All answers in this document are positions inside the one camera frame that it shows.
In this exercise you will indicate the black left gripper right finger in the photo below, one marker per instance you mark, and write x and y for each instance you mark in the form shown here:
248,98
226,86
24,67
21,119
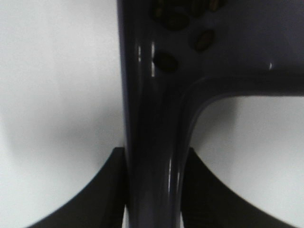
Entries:
206,202

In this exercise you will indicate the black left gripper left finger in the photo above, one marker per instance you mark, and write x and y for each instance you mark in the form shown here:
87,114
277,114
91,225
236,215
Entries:
100,204

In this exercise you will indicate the pile of coffee beans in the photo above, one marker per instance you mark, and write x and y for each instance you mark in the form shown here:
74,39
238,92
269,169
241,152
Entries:
162,11

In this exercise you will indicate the purple plastic dustpan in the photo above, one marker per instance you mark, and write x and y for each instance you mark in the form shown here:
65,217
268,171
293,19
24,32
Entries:
246,48

